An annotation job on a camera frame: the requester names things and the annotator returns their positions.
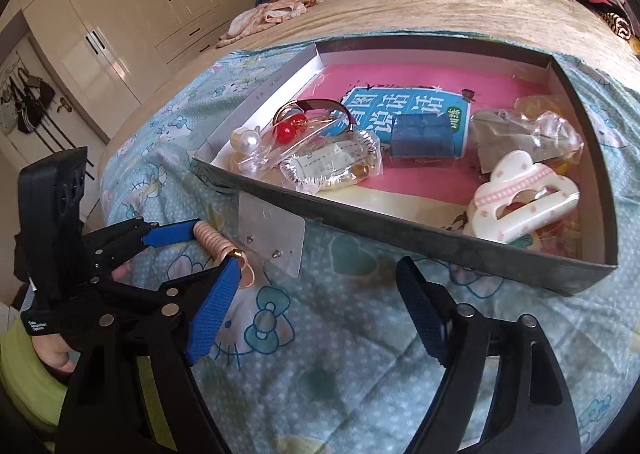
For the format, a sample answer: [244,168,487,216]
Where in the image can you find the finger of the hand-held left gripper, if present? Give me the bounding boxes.
[92,261,228,307]
[82,219,198,262]

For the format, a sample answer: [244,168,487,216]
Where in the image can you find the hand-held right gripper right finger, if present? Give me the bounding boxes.
[395,256,583,454]

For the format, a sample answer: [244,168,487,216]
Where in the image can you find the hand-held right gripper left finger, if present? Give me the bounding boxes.
[55,256,241,454]

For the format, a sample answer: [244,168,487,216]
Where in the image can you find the peach spiral hair tie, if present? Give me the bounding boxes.
[192,220,257,289]

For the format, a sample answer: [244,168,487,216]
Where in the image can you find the grey cardboard box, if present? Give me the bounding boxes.
[192,36,621,297]

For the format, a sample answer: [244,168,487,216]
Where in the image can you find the clear pearl hair claw clip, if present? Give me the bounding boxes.
[231,126,281,173]

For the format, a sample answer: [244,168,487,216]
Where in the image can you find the red cherry earrings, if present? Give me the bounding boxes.
[272,114,351,155]

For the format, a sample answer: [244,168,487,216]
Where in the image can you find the clear bag with grey card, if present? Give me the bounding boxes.
[470,106,585,175]

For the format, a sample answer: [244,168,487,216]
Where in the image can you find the gold ring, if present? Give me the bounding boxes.
[515,94,556,117]

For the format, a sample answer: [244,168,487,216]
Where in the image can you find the person's left forearm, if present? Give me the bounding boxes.
[0,319,71,440]

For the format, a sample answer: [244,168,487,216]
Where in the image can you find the small blue jewelry box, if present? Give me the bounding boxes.
[389,112,465,169]

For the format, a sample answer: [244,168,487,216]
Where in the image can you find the person's left hand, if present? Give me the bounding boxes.
[27,329,78,375]

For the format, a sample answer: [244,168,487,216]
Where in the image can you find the white door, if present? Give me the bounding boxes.
[0,28,108,175]

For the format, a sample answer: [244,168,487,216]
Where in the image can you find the clear stud earring card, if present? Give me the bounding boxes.
[237,191,307,279]

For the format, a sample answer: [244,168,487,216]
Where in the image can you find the hanging bags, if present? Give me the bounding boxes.
[0,64,57,137]

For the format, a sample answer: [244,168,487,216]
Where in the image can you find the cartoon cat print blanket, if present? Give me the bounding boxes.
[97,48,640,454]

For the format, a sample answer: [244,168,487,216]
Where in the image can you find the white hair clip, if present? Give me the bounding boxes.
[464,150,582,247]

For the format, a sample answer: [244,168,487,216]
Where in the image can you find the cream wardrobe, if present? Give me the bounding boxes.
[22,0,301,145]

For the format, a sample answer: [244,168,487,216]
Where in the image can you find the peach garment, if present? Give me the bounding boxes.
[217,0,330,48]

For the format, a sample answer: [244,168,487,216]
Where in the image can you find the clear bag with silver bracelet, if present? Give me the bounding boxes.
[279,130,385,193]

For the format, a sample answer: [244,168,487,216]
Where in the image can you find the red strap wristwatch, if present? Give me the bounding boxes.
[272,98,360,139]

